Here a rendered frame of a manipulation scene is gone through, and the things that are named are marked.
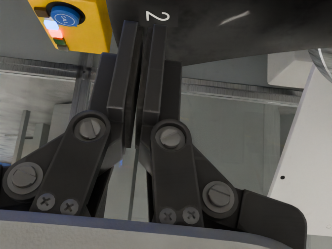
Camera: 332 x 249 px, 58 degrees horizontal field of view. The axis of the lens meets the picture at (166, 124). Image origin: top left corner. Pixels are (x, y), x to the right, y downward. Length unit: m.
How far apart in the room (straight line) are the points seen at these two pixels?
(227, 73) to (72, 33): 0.56
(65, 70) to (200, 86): 0.41
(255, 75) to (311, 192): 0.49
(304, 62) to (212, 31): 0.61
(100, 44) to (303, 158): 0.39
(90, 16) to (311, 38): 0.32
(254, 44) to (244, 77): 0.73
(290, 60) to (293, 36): 0.57
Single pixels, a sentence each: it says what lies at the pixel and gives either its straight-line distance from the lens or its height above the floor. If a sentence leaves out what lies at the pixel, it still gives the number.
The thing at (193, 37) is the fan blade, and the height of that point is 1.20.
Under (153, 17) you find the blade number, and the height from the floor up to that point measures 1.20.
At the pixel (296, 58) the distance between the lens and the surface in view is 0.81.
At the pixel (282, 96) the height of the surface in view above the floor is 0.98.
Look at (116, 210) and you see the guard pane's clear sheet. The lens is 0.87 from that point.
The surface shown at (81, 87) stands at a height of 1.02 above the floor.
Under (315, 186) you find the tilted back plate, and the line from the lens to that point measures 0.59.
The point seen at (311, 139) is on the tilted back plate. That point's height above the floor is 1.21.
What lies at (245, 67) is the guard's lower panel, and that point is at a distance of 0.99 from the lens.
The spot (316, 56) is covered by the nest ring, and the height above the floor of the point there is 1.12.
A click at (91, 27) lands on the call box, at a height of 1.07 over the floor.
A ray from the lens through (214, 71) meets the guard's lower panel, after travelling 0.96.
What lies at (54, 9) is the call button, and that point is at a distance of 0.48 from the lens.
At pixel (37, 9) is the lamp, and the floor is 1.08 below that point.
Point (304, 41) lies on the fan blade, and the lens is 0.26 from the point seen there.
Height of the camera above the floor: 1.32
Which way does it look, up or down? 14 degrees down
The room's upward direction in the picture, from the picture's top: 175 degrees counter-clockwise
